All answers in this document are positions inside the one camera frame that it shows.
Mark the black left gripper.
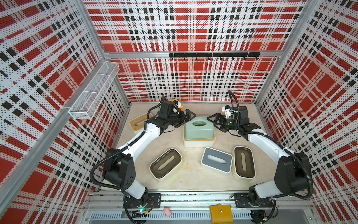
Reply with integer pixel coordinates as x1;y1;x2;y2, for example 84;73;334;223
167;109;196;128

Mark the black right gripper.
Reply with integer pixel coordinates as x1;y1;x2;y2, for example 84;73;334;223
206;113;239;133

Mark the mint green square tissue box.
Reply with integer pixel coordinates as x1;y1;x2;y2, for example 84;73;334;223
184;117;214;141

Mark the white bamboo-lid tissue box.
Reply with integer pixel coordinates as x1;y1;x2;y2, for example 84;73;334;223
129;113;147;134
183;133;216;147

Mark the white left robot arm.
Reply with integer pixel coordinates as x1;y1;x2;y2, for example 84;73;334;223
89;109;196;203

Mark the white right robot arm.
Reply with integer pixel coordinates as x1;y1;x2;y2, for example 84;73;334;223
207;113;313;206

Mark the white box grey lid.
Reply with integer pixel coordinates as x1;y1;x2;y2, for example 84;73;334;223
200;147;233;175

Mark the cream box dark lid left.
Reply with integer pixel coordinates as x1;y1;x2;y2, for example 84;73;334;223
149;148;183;181

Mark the cream box dark lid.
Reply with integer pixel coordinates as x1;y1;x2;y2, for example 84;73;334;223
149;148;183;181
232;146;256;180

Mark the cream box dark lid right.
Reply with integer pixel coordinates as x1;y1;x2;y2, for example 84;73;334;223
232;146;256;180

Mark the small pink object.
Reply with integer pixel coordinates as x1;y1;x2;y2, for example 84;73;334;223
163;207;172;217

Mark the yellow leather wallet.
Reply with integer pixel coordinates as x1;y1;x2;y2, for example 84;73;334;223
210;204;234;224

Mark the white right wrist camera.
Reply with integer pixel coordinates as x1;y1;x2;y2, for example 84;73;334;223
222;105;234;119

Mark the black hook rail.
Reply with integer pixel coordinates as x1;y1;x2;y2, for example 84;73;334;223
169;52;261;59

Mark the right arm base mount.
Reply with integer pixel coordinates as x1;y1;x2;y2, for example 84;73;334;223
233;193;273;208

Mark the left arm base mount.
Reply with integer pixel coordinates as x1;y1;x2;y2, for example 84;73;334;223
123;193;162;209

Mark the white wire mesh shelf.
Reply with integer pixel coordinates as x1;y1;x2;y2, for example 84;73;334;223
69;62;119;120

